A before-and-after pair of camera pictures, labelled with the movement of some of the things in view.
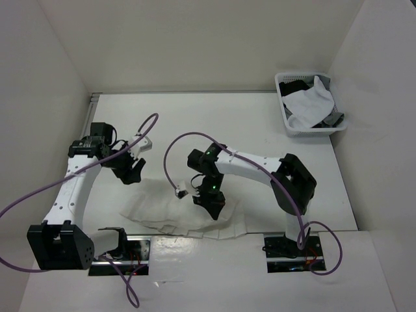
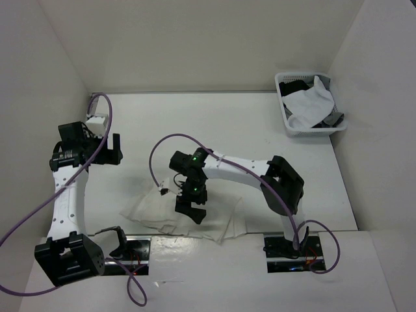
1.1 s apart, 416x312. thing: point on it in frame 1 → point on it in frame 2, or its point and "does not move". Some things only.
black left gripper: (130, 177) → (110, 156)
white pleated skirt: (155, 202) does not move
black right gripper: (213, 205) → (197, 214)
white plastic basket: (309, 104) does not move
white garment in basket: (309, 106) does not move
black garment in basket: (292, 86) does not move
